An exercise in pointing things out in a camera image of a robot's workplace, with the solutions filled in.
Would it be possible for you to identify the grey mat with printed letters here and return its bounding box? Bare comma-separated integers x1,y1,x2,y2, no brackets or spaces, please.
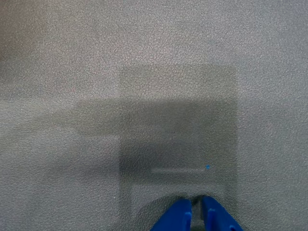
0,0,308,231

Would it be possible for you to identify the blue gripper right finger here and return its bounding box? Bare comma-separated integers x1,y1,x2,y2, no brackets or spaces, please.
201,195,244,231

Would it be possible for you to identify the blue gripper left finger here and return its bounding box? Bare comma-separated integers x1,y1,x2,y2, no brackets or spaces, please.
150,198,193,231

